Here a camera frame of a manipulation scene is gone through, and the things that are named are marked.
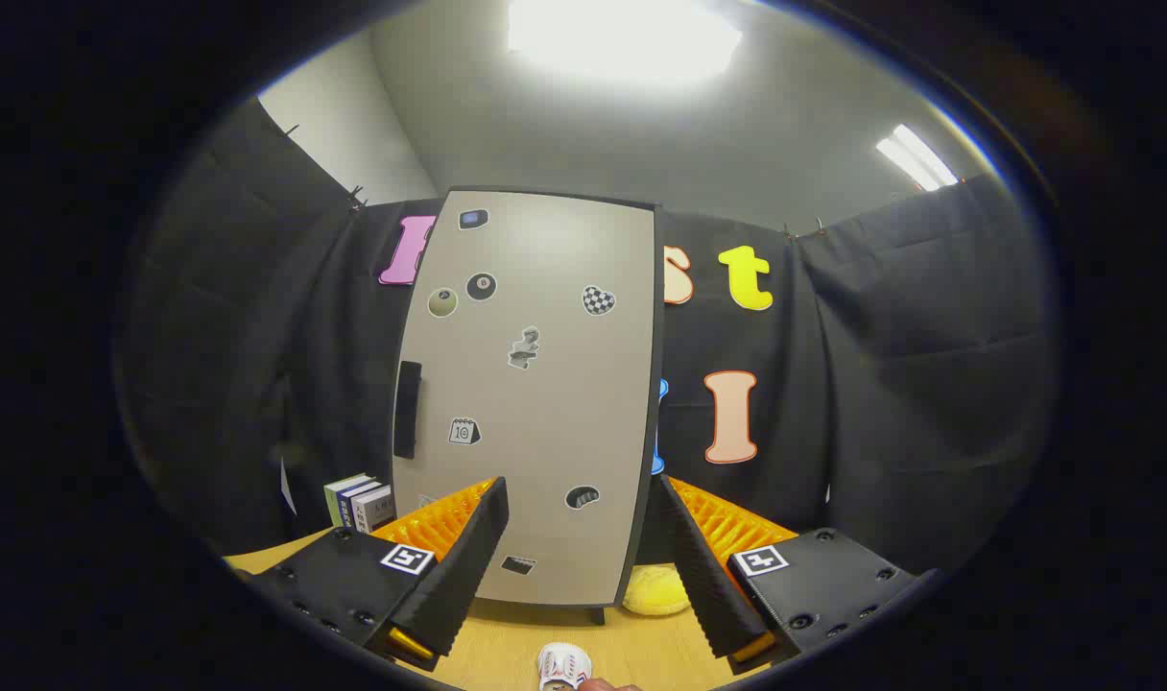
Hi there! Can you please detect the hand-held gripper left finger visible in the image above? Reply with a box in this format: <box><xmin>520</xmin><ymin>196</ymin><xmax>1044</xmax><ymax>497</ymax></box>
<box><xmin>243</xmin><ymin>475</ymin><xmax>510</xmax><ymax>673</ymax></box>

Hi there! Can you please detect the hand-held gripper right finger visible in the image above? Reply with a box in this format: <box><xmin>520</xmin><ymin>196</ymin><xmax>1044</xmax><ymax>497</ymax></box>
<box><xmin>655</xmin><ymin>475</ymin><xmax>940</xmax><ymax>678</ymax></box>

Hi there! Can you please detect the white shoe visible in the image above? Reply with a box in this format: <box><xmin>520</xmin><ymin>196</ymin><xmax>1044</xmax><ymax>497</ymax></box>
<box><xmin>537</xmin><ymin>642</ymin><xmax>594</xmax><ymax>691</ymax></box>

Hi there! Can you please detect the dark grey shoe cabinet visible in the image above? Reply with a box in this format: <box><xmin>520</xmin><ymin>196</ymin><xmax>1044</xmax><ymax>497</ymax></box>
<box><xmin>392</xmin><ymin>185</ymin><xmax>668</xmax><ymax>627</ymax></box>

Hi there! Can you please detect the yellow plush toy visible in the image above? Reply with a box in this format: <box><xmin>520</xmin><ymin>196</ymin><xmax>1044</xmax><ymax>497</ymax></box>
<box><xmin>623</xmin><ymin>564</ymin><xmax>692</xmax><ymax>616</ymax></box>

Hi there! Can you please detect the grey book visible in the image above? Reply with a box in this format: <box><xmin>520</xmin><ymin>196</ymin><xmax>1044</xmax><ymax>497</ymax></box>
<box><xmin>351</xmin><ymin>485</ymin><xmax>397</xmax><ymax>535</ymax></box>

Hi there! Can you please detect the dark blue book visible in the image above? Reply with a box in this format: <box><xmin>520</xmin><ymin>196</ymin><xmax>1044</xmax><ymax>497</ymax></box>
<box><xmin>339</xmin><ymin>480</ymin><xmax>383</xmax><ymax>531</ymax></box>

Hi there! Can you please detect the green and white book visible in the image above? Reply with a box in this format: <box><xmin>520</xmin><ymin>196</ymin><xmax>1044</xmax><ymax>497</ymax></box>
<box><xmin>323</xmin><ymin>474</ymin><xmax>373</xmax><ymax>527</ymax></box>

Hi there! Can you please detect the black backdrop cloth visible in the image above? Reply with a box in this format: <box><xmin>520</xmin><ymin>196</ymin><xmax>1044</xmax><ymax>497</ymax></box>
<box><xmin>113</xmin><ymin>96</ymin><xmax>1060</xmax><ymax>577</ymax></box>

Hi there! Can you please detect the ceiling strip light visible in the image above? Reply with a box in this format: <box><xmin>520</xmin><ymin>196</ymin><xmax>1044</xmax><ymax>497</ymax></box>
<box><xmin>876</xmin><ymin>123</ymin><xmax>959</xmax><ymax>191</ymax></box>

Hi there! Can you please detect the large ceiling light panel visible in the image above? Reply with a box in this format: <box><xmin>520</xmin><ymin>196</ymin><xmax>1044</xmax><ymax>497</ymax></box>
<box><xmin>507</xmin><ymin>0</ymin><xmax>743</xmax><ymax>87</ymax></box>

